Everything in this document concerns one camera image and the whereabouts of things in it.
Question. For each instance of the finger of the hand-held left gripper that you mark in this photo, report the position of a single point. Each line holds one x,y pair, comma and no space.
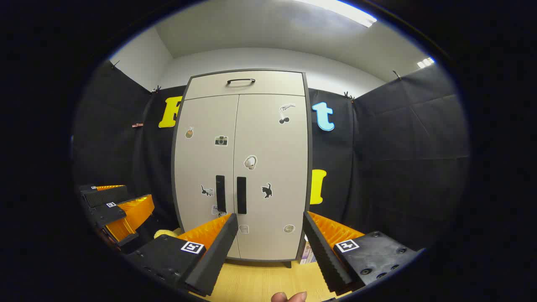
107,214
105,196

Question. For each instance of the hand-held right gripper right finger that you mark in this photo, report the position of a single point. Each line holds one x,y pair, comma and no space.
325,256

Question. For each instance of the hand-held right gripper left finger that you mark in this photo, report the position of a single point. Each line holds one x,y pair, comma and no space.
218,251

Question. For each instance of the double-door shoe cabinet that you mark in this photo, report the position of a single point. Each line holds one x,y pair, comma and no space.
310,167

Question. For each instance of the cabinet door with camera sticker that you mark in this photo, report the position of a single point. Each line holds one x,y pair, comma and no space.
201,159

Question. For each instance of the cabinet door with headphone sticker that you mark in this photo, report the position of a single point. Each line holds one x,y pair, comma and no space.
277,147

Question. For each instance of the white purple box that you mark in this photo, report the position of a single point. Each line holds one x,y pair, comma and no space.
308,253

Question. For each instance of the yellow plush toy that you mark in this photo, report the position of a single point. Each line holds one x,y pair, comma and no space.
165,233

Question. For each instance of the black binder clip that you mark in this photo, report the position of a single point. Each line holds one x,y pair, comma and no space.
156,89
396,74
349,96

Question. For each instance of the black backdrop cloth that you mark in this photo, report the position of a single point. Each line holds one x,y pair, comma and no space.
398,147

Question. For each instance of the small ceiling light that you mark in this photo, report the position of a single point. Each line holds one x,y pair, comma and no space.
426,62

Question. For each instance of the long ceiling light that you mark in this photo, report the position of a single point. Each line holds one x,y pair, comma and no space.
340,10

